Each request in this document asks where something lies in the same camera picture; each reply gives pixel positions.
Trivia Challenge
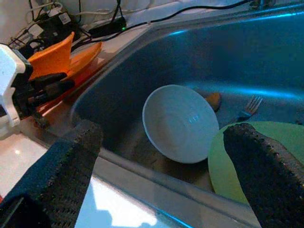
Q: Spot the orange plastic plate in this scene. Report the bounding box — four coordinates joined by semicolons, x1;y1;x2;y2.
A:
35;41;103;112

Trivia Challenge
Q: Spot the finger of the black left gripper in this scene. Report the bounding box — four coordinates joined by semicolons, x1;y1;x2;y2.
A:
29;72;68;90
28;79;76;106

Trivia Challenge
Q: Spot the flat black power adapter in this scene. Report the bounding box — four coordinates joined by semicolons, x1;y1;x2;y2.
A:
87;16;128;38

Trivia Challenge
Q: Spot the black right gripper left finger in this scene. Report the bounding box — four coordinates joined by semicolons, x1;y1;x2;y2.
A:
0;118;104;228

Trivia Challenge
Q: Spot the white ceramic bowl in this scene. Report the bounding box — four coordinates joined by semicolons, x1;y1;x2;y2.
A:
142;84;220;164

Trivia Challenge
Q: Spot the orange scrub sponge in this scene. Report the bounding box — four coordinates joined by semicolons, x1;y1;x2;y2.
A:
194;87;223;112

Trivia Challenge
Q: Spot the green plate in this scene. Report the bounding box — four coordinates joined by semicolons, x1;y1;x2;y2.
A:
208;121;304;206

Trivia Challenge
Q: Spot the metal fork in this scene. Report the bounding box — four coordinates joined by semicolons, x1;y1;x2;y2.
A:
234;95;264;122

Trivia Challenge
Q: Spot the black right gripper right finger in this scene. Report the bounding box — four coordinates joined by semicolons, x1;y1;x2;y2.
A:
223;122;304;228

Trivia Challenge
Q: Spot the stainless steel sink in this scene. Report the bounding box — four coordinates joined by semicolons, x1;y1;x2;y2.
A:
63;0;304;228

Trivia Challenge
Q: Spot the black charger with white label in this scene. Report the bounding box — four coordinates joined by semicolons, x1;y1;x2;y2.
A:
41;10;79;41

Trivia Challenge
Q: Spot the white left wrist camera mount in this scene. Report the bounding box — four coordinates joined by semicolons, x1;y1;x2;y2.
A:
0;44;33;138

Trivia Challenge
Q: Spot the black countertop cable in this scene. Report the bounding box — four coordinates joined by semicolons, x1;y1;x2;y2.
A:
123;0;258;30

